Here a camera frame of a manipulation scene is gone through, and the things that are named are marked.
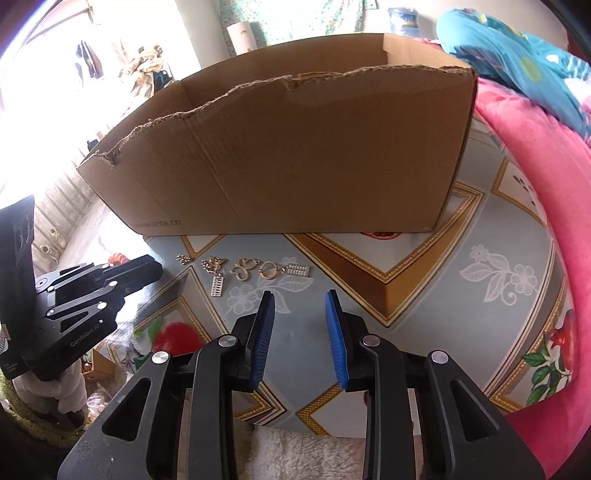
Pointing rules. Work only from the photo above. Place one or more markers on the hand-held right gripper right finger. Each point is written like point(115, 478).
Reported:
point(334, 341)

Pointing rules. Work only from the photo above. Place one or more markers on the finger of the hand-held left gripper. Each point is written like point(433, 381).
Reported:
point(138, 272)
point(87, 307)

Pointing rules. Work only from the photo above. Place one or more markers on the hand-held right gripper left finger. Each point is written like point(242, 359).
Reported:
point(261, 341)

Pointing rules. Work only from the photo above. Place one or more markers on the rectangular rhinestone pendant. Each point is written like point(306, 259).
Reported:
point(298, 271)
point(217, 286)

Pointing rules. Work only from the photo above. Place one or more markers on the gold heart charm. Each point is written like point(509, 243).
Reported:
point(243, 269)

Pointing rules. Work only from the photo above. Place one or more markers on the gold butterfly charm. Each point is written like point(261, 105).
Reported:
point(213, 264)

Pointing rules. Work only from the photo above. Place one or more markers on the brown cardboard box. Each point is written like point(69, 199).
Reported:
point(300, 161)

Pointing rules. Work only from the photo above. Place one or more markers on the green knit cloth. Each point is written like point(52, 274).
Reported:
point(18, 406)

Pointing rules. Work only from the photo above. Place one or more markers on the metal balcony railing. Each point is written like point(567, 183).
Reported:
point(69, 203)

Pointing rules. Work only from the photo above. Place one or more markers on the white fluffy towel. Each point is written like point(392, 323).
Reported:
point(300, 457)

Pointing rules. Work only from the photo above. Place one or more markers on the pile of cloths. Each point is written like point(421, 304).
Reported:
point(143, 69)

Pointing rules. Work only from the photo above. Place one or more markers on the hanging dark garment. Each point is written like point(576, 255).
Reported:
point(87, 57)

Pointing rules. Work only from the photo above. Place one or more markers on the white cylinder roll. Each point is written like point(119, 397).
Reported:
point(240, 39)

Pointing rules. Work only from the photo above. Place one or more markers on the pink fleece blanket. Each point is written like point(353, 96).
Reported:
point(554, 184)

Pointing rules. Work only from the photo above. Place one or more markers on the green floral curtain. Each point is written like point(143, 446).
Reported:
point(277, 18)

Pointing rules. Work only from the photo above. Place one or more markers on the blue printed quilt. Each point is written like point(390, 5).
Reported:
point(508, 55)

